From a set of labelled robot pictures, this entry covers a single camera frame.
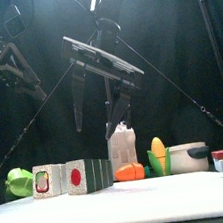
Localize green toy bell pepper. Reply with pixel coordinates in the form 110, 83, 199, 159
1, 165, 38, 201

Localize orange toy carrot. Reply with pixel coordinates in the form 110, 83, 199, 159
112, 160, 152, 184

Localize white cutting board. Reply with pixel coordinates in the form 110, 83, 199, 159
0, 166, 223, 223

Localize white toy sushi roll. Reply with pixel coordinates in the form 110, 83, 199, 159
29, 161, 70, 200

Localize black metal frame post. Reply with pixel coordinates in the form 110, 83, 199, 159
192, 0, 223, 120

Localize green wrapped toy sushi roll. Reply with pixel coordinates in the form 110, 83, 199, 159
63, 154, 116, 198

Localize yellow toy corn cob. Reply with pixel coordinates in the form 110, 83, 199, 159
144, 134, 174, 178

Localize white toy pot black handle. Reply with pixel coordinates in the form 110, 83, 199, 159
166, 140, 213, 177

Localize thin white cord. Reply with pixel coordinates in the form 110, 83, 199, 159
62, 0, 223, 171
0, 61, 92, 177

